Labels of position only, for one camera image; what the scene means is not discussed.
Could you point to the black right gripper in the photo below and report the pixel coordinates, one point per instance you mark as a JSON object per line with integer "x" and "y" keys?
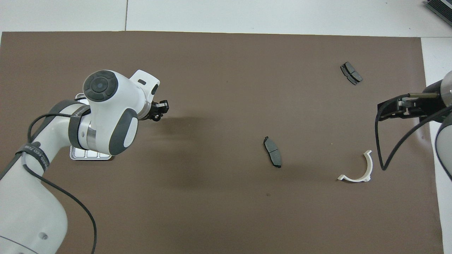
{"x": 427, "y": 102}

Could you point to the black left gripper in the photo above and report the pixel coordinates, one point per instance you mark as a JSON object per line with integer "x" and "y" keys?
{"x": 150, "y": 109}

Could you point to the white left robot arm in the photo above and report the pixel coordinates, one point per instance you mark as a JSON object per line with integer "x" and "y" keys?
{"x": 106, "y": 106}

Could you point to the silver metal tray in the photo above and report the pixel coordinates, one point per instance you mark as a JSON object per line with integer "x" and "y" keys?
{"x": 88, "y": 155}

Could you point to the short grey brake pad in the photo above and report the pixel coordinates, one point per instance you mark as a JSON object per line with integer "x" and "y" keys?
{"x": 351, "y": 73}

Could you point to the brown table mat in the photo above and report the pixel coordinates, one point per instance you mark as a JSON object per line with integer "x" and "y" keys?
{"x": 229, "y": 70}

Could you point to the dark grey ribbed device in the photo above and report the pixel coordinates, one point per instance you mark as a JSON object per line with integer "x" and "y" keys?
{"x": 441, "y": 8}

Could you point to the long grey brake pad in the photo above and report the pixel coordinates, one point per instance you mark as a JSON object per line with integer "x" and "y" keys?
{"x": 272, "y": 150}

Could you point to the white curved plastic bracket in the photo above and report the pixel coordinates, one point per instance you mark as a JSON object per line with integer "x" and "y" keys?
{"x": 369, "y": 167}

